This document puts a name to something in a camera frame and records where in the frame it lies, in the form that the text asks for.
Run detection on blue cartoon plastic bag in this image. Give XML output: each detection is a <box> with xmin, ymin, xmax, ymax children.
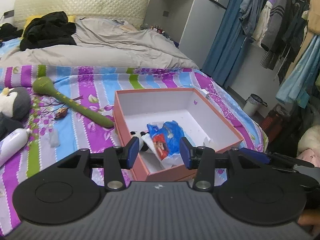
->
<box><xmin>146</xmin><ymin>120</ymin><xmax>184</xmax><ymax>169</ymax></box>

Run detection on person's right hand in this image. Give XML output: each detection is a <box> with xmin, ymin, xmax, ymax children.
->
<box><xmin>298</xmin><ymin>210</ymin><xmax>320</xmax><ymax>235</ymax></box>

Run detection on hanging clothes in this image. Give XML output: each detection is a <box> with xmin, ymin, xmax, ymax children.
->
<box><xmin>242</xmin><ymin>0</ymin><xmax>319</xmax><ymax>108</ymax></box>

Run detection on cream quilted headboard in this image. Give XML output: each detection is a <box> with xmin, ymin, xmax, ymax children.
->
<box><xmin>13</xmin><ymin>0</ymin><xmax>149</xmax><ymax>28</ymax></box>

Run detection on green plush stick toy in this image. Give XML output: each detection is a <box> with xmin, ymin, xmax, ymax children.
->
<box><xmin>32</xmin><ymin>76</ymin><xmax>114</xmax><ymax>128</ymax></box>

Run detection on black clothes pile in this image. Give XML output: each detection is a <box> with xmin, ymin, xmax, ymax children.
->
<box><xmin>20</xmin><ymin>11</ymin><xmax>76</xmax><ymax>51</ymax></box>

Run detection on grey white penguin plush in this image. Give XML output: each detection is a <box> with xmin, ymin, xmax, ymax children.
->
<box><xmin>0</xmin><ymin>87</ymin><xmax>31</xmax><ymax>140</ymax></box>

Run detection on white charging cable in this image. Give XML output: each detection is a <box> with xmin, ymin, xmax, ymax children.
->
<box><xmin>177</xmin><ymin>86</ymin><xmax>213</xmax><ymax>100</ymax></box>

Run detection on grey duvet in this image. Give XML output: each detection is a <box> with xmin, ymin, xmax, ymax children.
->
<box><xmin>1</xmin><ymin>18</ymin><xmax>198</xmax><ymax>69</ymax></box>

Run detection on black garment near wall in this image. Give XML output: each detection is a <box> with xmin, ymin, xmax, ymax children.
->
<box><xmin>0</xmin><ymin>23</ymin><xmax>23</xmax><ymax>42</ymax></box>

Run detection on yellow pillow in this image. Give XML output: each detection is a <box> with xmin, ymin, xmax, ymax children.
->
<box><xmin>22</xmin><ymin>15</ymin><xmax>75</xmax><ymax>40</ymax></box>

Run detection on wall socket panel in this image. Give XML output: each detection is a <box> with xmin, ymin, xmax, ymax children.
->
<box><xmin>3</xmin><ymin>10</ymin><xmax>15</xmax><ymax>18</ymax></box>

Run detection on clear printed plastic bag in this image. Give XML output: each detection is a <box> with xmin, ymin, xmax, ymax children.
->
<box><xmin>203</xmin><ymin>137</ymin><xmax>214</xmax><ymax>148</ymax></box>

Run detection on blue curtain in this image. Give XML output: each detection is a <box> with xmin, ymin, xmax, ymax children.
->
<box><xmin>202</xmin><ymin>0</ymin><xmax>264</xmax><ymax>88</ymax></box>

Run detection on small panda plush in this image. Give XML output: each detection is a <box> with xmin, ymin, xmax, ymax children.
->
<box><xmin>130</xmin><ymin>131</ymin><xmax>150</xmax><ymax>152</ymax></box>

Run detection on small trash bin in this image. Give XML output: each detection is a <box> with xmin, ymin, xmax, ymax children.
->
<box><xmin>242</xmin><ymin>94</ymin><xmax>268</xmax><ymax>116</ymax></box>

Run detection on pink cardboard box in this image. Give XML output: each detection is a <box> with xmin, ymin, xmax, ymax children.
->
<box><xmin>113</xmin><ymin>88</ymin><xmax>243</xmax><ymax>181</ymax></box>

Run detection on grey wardrobe cabinet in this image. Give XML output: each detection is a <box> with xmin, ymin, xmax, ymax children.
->
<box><xmin>144</xmin><ymin>0</ymin><xmax>229</xmax><ymax>68</ymax></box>

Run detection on white spray bottle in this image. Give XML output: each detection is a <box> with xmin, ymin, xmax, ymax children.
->
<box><xmin>0</xmin><ymin>128</ymin><xmax>31</xmax><ymax>167</ymax></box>

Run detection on white knitted cloth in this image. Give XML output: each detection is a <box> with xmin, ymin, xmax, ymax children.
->
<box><xmin>142</xmin><ymin>133</ymin><xmax>158</xmax><ymax>155</ymax></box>

